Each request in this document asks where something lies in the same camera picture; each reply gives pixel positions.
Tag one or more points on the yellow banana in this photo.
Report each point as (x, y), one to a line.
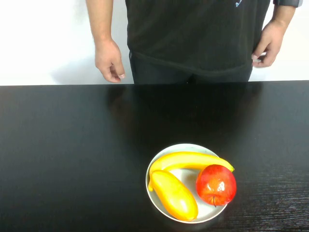
(183, 160)

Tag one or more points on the person's right forearm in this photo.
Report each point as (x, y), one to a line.
(100, 19)

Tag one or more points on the red apple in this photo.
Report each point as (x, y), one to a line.
(214, 184)

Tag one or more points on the person's left forearm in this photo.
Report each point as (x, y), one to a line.
(283, 14)

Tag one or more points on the black trousers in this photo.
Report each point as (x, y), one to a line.
(157, 72)

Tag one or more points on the white round plate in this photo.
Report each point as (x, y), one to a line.
(187, 177)

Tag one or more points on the yellow orange mango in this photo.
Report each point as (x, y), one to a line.
(175, 195)

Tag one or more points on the person's right hand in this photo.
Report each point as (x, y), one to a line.
(107, 58)

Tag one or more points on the black shirt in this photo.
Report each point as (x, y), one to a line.
(193, 31)

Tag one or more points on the person's left hand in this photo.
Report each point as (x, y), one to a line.
(270, 41)

